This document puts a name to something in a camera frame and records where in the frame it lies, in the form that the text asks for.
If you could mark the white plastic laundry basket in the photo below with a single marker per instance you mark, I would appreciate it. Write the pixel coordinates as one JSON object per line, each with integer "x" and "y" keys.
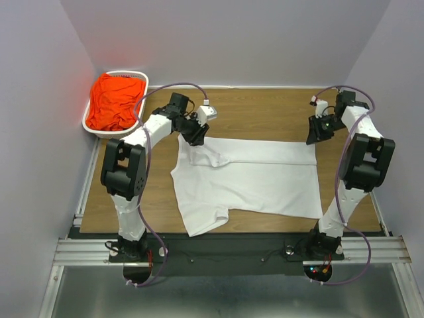
{"x": 138, "y": 114}

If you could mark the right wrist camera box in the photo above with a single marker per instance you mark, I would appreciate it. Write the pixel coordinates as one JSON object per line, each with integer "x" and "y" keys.
{"x": 321, "y": 107}

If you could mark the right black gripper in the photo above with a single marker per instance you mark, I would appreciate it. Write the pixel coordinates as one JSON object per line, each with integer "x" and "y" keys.
{"x": 315, "y": 134}

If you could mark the orange t shirt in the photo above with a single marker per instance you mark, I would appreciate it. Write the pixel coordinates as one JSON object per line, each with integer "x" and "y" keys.
{"x": 113, "y": 102}

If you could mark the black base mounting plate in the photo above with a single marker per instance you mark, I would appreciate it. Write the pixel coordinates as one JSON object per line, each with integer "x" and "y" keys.
{"x": 223, "y": 255}

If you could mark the white t shirt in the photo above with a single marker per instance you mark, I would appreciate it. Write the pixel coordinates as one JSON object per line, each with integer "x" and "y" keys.
{"x": 253, "y": 175}

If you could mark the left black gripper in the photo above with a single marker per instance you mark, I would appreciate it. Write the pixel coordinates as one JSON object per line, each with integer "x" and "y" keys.
{"x": 197, "y": 138}

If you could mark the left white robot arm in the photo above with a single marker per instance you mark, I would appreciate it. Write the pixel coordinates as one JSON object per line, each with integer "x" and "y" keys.
{"x": 126, "y": 164}

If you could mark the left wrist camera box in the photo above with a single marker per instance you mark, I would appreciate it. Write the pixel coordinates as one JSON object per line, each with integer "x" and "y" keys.
{"x": 206, "y": 113}

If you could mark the aluminium frame rail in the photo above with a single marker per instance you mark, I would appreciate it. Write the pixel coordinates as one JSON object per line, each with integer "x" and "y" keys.
{"x": 74, "y": 252}

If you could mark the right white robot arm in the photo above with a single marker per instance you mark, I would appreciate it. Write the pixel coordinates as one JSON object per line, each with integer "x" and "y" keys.
{"x": 363, "y": 165}

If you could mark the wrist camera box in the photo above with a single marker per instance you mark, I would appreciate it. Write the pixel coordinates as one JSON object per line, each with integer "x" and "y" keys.
{"x": 206, "y": 113}
{"x": 321, "y": 107}

